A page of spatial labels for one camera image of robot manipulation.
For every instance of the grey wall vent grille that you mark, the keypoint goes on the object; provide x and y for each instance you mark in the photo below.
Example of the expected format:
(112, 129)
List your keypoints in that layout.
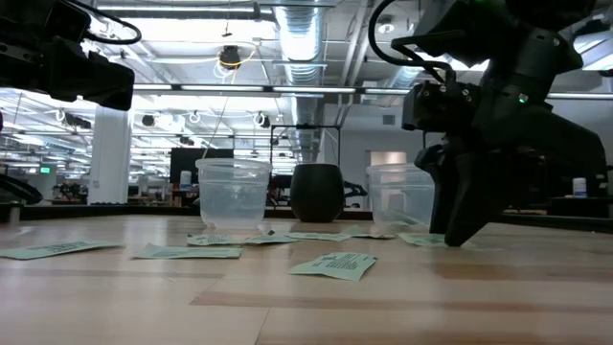
(389, 120)

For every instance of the grey ceiling pipe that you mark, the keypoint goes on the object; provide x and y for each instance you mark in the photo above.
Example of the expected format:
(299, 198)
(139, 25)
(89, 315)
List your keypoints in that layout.
(182, 12)

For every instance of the black round cup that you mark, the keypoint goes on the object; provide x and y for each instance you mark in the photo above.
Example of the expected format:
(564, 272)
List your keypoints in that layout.
(316, 191)

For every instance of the black table edge rail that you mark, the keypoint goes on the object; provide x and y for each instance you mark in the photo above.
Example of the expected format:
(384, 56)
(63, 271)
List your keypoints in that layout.
(120, 211)

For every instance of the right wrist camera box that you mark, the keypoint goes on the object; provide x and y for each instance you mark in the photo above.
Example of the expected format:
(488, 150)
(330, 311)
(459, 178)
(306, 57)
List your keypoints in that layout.
(438, 108)

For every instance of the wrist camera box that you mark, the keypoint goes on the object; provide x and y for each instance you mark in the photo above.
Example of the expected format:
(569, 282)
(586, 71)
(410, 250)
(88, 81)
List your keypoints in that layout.
(57, 21)
(438, 108)

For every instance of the black background robot arm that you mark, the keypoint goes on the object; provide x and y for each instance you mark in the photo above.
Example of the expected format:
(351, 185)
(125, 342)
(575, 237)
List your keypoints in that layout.
(354, 189)

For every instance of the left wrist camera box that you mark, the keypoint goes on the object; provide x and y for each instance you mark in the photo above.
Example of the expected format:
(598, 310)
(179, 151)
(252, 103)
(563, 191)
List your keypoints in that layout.
(57, 21)

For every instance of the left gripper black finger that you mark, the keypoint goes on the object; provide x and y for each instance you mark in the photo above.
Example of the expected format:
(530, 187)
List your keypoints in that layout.
(110, 88)

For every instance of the black desk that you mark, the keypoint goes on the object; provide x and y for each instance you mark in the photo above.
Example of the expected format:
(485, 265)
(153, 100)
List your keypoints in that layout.
(584, 206)

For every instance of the small silver post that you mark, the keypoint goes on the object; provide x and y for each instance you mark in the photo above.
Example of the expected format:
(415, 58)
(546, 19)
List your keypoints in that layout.
(15, 213)

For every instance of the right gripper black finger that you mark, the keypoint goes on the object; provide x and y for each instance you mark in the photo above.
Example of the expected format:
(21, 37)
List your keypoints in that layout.
(474, 201)
(438, 191)

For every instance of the white building pillar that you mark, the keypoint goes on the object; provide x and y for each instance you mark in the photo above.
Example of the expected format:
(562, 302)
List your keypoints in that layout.
(110, 158)

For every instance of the wide silver ventilation duct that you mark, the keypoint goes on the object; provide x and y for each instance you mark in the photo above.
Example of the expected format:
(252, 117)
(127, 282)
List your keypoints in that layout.
(301, 38)

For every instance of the slanted silver ventilation duct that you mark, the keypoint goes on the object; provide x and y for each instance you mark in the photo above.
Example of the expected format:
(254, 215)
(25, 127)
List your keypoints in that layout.
(406, 76)

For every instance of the green stevia sweetener packet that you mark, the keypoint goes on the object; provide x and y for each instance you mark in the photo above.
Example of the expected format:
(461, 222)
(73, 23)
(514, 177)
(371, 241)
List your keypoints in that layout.
(191, 252)
(273, 239)
(57, 249)
(369, 235)
(211, 239)
(335, 266)
(421, 239)
(316, 236)

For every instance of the long LED light bar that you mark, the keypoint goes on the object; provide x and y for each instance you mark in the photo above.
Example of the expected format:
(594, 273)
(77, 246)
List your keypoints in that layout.
(225, 87)

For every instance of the black overhead camera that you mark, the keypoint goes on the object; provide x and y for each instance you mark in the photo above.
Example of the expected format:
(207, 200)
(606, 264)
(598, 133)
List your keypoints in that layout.
(230, 56)

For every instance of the white bottle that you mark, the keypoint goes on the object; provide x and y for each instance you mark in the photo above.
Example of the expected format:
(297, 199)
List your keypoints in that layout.
(186, 181)
(579, 188)

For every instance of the round ceiling fixture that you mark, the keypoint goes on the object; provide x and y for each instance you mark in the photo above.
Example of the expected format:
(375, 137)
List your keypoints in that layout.
(385, 26)

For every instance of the clear plastic tub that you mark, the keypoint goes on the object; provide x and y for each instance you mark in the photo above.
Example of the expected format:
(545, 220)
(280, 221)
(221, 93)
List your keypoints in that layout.
(397, 191)
(232, 191)

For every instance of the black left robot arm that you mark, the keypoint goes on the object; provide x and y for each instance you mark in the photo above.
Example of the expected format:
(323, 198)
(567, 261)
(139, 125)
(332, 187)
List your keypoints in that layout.
(7, 57)

